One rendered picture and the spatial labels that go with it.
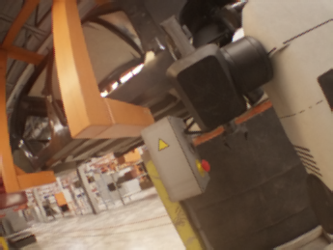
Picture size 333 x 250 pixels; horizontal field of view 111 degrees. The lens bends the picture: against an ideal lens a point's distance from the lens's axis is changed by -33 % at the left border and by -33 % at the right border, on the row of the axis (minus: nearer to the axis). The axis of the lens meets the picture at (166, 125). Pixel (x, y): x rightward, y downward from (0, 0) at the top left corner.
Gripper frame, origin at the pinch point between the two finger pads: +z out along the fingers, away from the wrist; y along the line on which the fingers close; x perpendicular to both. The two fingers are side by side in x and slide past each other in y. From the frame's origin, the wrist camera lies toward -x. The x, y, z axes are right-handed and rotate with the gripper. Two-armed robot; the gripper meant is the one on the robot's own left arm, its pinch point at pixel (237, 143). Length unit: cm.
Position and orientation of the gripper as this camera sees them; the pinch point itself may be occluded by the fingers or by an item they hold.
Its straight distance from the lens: 93.9
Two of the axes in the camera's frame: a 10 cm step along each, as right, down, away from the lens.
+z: 5.4, 7.8, 3.1
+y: -8.3, 4.5, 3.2
